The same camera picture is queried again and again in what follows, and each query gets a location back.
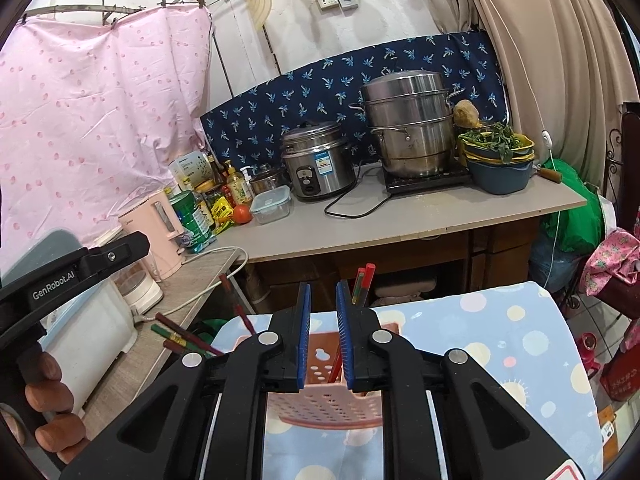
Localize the navy patterned cloth backdrop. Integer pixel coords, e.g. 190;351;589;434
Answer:
201;30;509;168

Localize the stainless steel steamer pot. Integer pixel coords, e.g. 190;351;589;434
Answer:
349;70;457;179

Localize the green plastic bag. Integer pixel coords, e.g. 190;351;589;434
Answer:
540;159;603;255

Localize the pink floral cloth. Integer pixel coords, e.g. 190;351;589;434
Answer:
579;228;639;296

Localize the green chopstick group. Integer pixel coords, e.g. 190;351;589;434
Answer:
151;324;209;356
352;268;366;304

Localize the pink electric kettle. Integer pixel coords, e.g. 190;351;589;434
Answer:
118;190;184;282

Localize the beige curtain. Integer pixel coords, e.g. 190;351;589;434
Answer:
427;0;639;185

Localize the dark maroon chopstick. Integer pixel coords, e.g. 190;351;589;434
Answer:
219;274;256;335
163;339;186;356
154;313;224;356

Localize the black induction cooker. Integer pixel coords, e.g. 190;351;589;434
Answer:
383;162;472;196

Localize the pink perforated utensil basket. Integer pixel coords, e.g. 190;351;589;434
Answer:
268;314;382;430

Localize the pink dotted curtain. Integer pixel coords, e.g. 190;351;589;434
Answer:
1;6;212;269

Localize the red chopstick group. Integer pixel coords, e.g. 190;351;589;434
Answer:
328;348;343;384

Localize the yellow oil bottle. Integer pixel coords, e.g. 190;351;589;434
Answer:
226;160;253;207

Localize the blue basin with vegetables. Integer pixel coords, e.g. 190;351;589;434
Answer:
452;100;535;195

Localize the red tomato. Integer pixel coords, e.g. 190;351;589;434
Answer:
232;204;253;226

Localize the light blue patterned tablecloth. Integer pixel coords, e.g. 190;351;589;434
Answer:
195;283;602;479

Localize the clear food container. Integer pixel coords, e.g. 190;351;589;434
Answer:
250;185;292;226

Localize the yellow snack packet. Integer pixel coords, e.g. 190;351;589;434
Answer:
210;196;234;235

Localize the green bottle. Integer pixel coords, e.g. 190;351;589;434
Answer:
169;191;213;254

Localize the wooden counter shelf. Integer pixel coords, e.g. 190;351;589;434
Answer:
81;161;589;441

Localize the person's left hand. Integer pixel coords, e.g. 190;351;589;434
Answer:
24;351;90;465

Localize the silver rice cooker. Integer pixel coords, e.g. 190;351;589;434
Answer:
281;122;356;200

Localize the white dish drainer bin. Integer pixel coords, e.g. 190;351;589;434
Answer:
2;229;137;417

